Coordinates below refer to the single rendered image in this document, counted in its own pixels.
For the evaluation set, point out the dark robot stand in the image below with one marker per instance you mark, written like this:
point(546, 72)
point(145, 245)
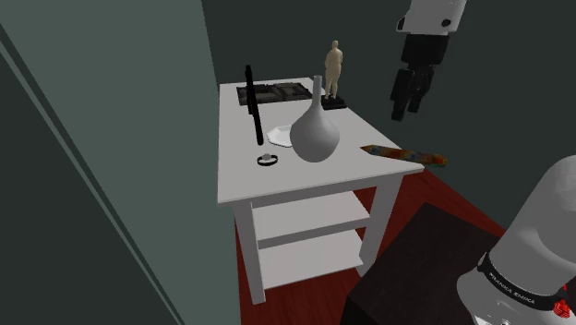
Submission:
point(418, 270)

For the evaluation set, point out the multicoloured pencil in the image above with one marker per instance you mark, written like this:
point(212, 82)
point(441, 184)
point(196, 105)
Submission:
point(405, 155)

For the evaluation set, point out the dark flat tray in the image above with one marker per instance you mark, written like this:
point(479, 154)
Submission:
point(270, 93)

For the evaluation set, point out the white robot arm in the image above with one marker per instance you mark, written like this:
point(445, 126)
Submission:
point(531, 234)

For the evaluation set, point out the grey long-necked vase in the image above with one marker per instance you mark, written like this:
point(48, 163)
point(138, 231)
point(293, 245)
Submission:
point(314, 137)

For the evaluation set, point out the white table with shelves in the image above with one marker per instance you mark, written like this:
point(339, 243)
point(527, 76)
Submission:
point(342, 135)

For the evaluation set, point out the tall black stick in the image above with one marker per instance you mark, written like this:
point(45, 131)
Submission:
point(254, 108)

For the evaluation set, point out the white angular plate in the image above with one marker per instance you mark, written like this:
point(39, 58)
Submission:
point(279, 135)

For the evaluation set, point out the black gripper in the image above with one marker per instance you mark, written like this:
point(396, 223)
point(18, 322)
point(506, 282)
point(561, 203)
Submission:
point(424, 48)

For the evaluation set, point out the tan human figure statuette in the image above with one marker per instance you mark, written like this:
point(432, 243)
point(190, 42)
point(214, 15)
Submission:
point(334, 67)

